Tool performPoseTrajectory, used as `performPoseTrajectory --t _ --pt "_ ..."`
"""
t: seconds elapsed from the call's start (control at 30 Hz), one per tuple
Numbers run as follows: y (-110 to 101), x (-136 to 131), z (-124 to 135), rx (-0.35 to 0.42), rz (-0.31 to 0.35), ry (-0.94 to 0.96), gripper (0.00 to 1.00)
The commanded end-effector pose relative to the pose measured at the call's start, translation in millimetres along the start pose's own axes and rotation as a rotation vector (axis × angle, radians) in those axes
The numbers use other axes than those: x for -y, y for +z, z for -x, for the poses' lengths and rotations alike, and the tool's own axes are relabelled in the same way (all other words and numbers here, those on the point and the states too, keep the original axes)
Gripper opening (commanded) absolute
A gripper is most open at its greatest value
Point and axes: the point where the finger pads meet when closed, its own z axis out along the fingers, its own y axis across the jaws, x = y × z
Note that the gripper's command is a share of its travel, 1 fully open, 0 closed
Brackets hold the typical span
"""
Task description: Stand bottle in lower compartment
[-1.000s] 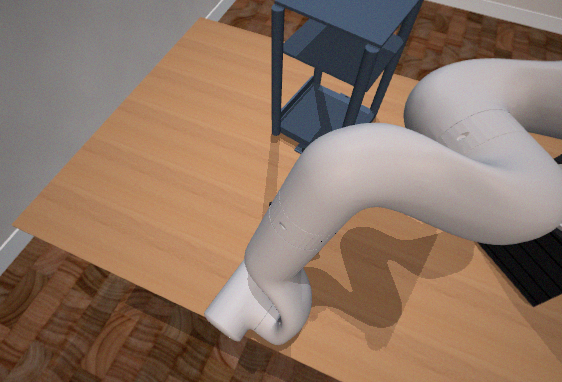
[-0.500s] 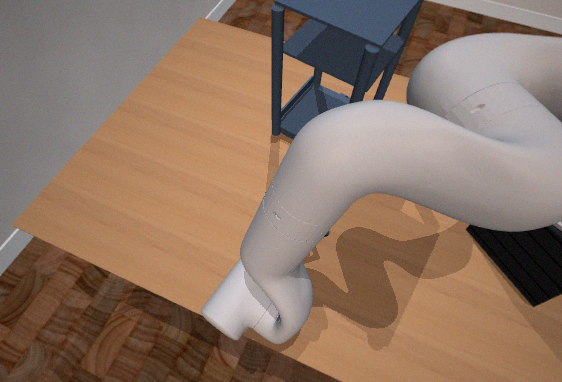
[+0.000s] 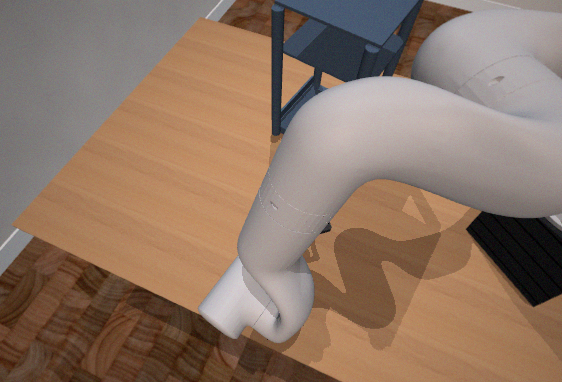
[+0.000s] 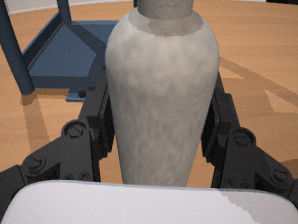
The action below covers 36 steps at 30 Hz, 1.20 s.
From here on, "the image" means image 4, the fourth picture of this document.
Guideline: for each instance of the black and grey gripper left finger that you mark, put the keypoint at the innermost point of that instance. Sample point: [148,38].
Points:
[71,153]

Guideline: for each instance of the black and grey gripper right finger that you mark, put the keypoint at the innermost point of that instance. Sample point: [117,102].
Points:
[245,165]

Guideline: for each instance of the grey stone-textured bottle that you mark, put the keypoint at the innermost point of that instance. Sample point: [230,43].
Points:
[162,60]

